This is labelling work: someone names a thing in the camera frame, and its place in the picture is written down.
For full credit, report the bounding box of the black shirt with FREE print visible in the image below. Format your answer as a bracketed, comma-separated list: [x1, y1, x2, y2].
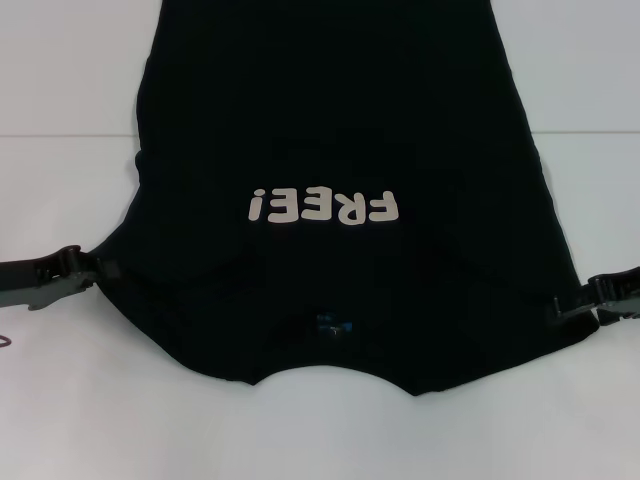
[97, 0, 601, 399]

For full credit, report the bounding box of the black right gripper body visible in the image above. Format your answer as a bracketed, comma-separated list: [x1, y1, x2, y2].
[589, 264, 640, 327]

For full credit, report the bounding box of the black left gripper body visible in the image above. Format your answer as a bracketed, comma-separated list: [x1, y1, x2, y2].
[0, 243, 99, 312]

